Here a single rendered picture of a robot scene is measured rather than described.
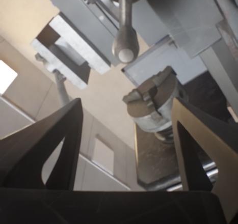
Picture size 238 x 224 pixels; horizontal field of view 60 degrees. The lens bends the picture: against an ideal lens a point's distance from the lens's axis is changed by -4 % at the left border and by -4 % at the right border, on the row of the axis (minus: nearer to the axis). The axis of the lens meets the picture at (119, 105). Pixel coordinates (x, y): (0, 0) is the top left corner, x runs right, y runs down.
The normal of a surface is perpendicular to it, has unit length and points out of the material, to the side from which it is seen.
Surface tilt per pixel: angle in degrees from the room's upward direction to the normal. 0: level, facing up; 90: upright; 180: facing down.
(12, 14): 90
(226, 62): 90
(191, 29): 90
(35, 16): 90
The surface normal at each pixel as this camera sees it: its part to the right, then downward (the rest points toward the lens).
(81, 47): 0.00, 0.63
